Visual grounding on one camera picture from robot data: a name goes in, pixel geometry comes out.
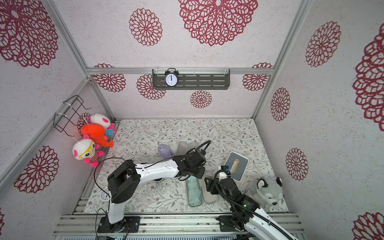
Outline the mint green umbrella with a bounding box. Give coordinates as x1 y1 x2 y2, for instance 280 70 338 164
187 176 203 207

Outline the mint umbrella case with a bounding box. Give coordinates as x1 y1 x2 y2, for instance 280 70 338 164
199 176 218 205

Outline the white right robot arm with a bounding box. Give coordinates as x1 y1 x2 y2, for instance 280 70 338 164
204 166 296 240

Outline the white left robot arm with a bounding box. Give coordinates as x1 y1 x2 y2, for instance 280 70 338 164
107 150 207 225

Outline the grey husky plush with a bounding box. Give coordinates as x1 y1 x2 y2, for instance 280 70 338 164
245 177 284 212

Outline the white rimmed grey tray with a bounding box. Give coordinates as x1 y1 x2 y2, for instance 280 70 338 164
225 152 249 182

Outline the beige roll in tray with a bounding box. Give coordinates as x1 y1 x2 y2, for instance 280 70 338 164
231 159 240 175

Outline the white pink plush doll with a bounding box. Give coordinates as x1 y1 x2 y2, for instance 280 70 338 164
87 114 117 137

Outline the black alarm clock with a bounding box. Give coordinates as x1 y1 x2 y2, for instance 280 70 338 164
165 68 179 87

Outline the white round table clock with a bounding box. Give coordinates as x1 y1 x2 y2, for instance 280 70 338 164
100 188 111 202

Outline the orange plush whale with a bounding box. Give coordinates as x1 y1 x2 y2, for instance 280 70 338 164
81 123 114 148

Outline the white plush with yellow glasses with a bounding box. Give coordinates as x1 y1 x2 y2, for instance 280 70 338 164
72 139 104 168

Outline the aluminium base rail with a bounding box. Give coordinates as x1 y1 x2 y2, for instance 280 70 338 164
52 213 308 240

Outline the grey wall shelf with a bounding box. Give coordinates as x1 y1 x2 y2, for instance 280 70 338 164
152 69 231 91

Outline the black wire wall rack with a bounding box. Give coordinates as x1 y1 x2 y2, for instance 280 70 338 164
53 95 92 138

